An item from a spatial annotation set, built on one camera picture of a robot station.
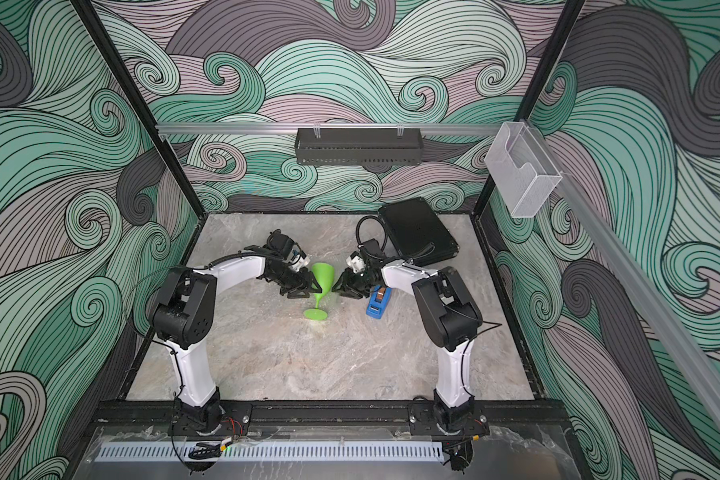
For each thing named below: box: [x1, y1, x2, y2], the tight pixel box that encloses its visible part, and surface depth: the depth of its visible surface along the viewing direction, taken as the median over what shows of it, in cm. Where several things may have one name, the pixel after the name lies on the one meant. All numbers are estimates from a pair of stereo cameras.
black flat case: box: [378, 197, 460, 266], surface depth 113 cm
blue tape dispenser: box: [366, 285, 392, 320], surface depth 93 cm
